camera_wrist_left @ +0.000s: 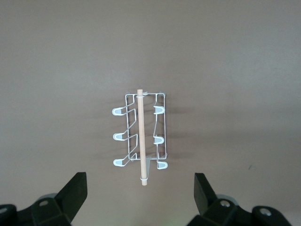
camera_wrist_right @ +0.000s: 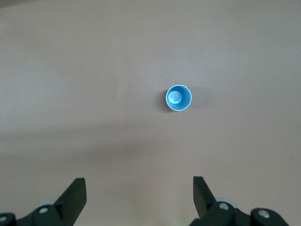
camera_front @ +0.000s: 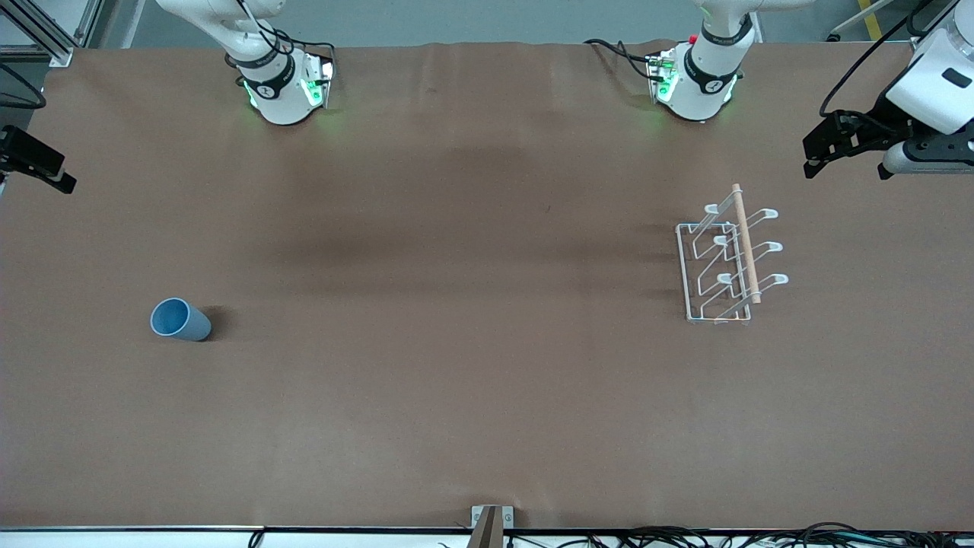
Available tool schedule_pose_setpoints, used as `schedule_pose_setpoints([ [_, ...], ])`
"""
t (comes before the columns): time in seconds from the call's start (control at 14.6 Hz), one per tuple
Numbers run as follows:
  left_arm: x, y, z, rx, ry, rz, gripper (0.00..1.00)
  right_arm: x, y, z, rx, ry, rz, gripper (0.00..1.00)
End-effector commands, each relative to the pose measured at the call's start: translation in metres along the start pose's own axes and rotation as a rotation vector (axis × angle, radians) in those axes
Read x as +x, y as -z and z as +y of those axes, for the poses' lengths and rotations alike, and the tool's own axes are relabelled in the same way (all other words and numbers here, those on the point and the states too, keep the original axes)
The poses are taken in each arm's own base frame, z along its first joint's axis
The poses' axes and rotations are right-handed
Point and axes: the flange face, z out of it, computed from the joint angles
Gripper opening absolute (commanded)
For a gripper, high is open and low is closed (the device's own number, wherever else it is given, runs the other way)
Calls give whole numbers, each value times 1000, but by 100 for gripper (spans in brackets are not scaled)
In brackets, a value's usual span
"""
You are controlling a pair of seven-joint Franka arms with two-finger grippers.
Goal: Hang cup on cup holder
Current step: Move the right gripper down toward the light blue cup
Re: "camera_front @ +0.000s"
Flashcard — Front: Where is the metal table edge bracket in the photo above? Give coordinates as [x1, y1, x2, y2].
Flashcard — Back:
[468, 505, 514, 548]

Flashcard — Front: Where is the aluminium frame profile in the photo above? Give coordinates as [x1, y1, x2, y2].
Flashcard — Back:
[0, 0, 103, 67]

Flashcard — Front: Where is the blue plastic cup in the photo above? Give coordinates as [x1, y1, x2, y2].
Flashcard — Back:
[150, 298, 212, 342]

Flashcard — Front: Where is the white wire cup holder rack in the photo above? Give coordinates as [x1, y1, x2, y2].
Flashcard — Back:
[676, 183, 789, 326]

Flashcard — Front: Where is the black base cable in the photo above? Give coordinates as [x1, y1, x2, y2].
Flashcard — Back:
[584, 38, 664, 81]

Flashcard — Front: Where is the black cable tangle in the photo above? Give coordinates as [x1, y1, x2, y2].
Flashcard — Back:
[502, 521, 974, 548]

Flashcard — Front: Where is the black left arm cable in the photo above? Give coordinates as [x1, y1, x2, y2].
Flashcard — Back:
[820, 0, 941, 119]

